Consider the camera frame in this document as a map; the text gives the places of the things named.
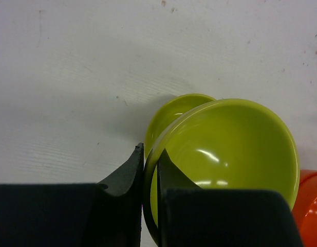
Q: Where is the olive green bowl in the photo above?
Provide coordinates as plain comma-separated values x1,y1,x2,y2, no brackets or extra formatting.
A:
143,99,300,242

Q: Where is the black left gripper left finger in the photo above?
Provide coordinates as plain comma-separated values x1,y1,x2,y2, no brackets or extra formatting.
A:
0,143,144,246

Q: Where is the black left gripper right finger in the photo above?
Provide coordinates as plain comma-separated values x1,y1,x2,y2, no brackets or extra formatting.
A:
157,151,303,246

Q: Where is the lime green bowl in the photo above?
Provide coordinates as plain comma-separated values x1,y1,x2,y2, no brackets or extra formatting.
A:
144,94,216,158

